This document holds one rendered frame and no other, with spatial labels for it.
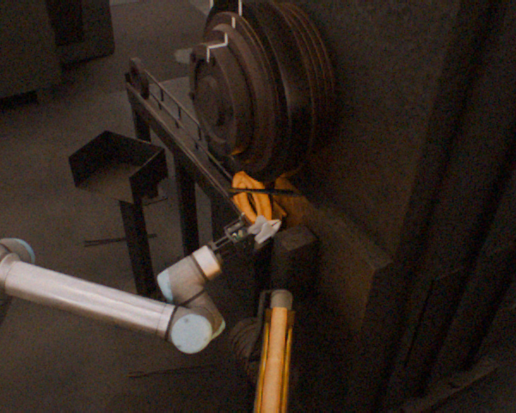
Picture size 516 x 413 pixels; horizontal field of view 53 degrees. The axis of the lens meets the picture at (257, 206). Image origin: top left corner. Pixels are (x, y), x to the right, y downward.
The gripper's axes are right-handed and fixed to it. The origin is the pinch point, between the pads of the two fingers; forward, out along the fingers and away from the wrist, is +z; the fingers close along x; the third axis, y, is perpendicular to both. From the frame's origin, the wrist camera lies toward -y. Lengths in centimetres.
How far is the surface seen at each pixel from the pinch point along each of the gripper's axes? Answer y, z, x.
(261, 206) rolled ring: 5.4, -1.0, 4.5
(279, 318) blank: 9.0, -15.9, -31.5
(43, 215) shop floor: -54, -77, 132
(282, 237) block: 6.2, -2.5, -9.9
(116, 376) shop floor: -56, -72, 25
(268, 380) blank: 14, -25, -45
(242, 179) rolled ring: 8.3, -0.8, 14.9
